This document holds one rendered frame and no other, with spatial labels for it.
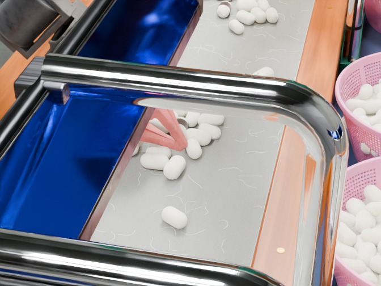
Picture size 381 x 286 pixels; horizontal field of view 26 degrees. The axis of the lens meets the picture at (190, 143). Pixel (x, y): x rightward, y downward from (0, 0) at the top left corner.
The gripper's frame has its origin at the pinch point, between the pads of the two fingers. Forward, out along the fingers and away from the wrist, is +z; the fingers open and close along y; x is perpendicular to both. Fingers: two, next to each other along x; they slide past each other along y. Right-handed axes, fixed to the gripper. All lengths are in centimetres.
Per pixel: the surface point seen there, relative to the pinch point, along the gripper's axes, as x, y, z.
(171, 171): -0.1, -6.0, 0.3
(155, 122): 2.8, 4.2, -3.1
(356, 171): -14.9, -2.4, 16.3
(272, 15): -4.4, 40.0, 5.0
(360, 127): -14.4, 8.5, 16.8
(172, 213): -1.6, -14.0, 1.7
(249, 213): -5.5, -9.8, 9.1
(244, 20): -1.2, 38.4, 2.0
